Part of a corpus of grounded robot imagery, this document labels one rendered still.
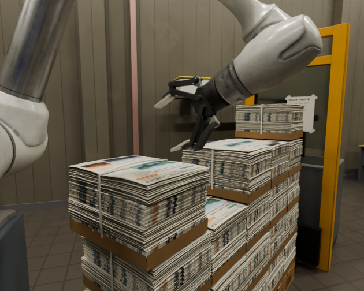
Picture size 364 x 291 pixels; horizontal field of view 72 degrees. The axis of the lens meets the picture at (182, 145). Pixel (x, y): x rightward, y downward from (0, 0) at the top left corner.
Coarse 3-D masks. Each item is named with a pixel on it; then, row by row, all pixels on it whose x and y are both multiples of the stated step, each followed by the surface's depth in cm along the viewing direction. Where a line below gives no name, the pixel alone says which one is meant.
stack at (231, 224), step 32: (224, 224) 94; (256, 224) 120; (96, 256) 84; (192, 256) 79; (224, 256) 96; (256, 256) 121; (128, 288) 74; (160, 288) 67; (192, 288) 80; (224, 288) 97; (256, 288) 126
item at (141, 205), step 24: (144, 168) 79; (168, 168) 77; (192, 168) 78; (120, 192) 67; (144, 192) 61; (168, 192) 67; (192, 192) 76; (120, 216) 67; (144, 216) 61; (168, 216) 68; (192, 216) 78; (120, 240) 68; (144, 240) 62; (168, 240) 69
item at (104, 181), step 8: (160, 160) 92; (120, 168) 79; (128, 168) 79; (136, 168) 79; (96, 176) 73; (104, 176) 71; (96, 184) 73; (104, 184) 71; (96, 192) 73; (104, 192) 72; (96, 200) 74; (104, 200) 72; (96, 208) 74; (104, 208) 72; (96, 216) 74; (104, 216) 71; (96, 224) 74; (104, 224) 72; (104, 232) 73
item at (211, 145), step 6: (210, 144) 132; (216, 144) 132; (222, 144) 132; (228, 144) 132; (234, 144) 133; (240, 144) 133; (246, 144) 132; (252, 144) 132; (258, 144) 133; (228, 150) 113; (234, 150) 112; (240, 150) 110; (246, 150) 110; (252, 150) 111
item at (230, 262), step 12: (276, 216) 141; (264, 228) 127; (252, 240) 117; (240, 252) 107; (276, 252) 146; (228, 264) 99; (84, 276) 90; (216, 276) 92; (96, 288) 85; (204, 288) 86; (252, 288) 122; (276, 288) 153
